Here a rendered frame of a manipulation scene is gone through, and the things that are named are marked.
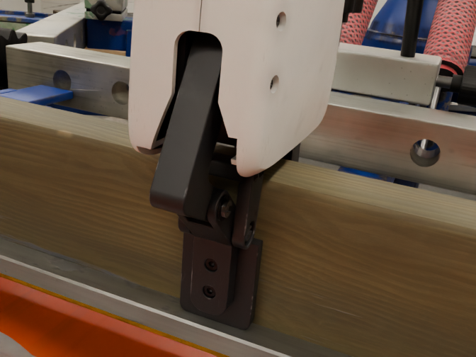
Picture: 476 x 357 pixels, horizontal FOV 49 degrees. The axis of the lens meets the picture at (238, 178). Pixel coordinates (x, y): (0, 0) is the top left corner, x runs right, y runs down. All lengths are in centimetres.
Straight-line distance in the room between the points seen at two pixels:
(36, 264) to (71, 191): 4
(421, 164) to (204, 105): 30
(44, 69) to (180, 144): 41
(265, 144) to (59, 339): 16
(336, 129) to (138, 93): 28
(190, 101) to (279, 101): 3
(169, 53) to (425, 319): 13
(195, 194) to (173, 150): 1
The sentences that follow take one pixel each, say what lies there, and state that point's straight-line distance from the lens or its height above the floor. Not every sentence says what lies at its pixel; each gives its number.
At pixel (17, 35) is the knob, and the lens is 63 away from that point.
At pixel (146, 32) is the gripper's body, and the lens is 17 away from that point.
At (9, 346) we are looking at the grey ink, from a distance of 28.
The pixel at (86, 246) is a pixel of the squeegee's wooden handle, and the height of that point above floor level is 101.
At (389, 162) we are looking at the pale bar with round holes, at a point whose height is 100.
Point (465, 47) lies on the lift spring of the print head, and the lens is 67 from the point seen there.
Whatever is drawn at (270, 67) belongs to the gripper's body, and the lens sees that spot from 16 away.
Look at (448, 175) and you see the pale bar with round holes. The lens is 43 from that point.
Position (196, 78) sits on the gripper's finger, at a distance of 16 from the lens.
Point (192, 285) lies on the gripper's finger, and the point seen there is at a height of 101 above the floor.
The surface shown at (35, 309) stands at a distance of 31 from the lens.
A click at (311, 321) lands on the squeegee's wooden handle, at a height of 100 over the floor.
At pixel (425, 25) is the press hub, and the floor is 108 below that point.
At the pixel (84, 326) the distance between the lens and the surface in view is 29.
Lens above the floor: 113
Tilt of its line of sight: 21 degrees down
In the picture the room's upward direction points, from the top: 6 degrees clockwise
